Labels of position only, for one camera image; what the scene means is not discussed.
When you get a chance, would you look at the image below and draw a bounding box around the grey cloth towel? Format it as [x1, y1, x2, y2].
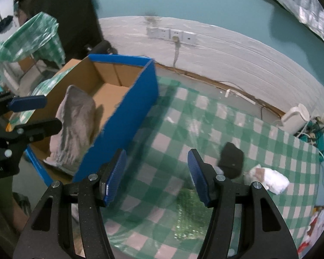
[44, 85, 96, 176]

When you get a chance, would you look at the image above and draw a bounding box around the black sock ball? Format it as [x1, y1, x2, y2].
[218, 142, 244, 180]

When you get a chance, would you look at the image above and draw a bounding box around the grey plugged power cable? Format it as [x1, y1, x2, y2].
[171, 36, 181, 68]

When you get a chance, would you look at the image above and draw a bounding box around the white wall socket strip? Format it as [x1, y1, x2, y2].
[146, 26, 197, 46]

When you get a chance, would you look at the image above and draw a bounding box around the green checkered tablecloth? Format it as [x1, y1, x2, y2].
[101, 75, 323, 259]

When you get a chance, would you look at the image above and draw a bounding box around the white bar on floor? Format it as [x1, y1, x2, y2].
[225, 88, 256, 105]

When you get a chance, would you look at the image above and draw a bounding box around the blue cardboard box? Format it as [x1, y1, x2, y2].
[26, 54, 159, 186]

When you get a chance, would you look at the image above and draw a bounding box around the green checkered side cloth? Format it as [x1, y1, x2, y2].
[0, 12, 65, 66]

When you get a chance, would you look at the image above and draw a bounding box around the red white bag pile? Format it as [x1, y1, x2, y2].
[297, 206, 324, 258]

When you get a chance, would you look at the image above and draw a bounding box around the white electric kettle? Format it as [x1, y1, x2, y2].
[272, 104, 310, 134]

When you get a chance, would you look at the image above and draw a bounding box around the green bubble wrap sheet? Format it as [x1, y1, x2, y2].
[175, 188, 212, 240]

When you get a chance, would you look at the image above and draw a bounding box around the white plastic bag bundle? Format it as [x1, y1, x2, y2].
[243, 164, 290, 195]

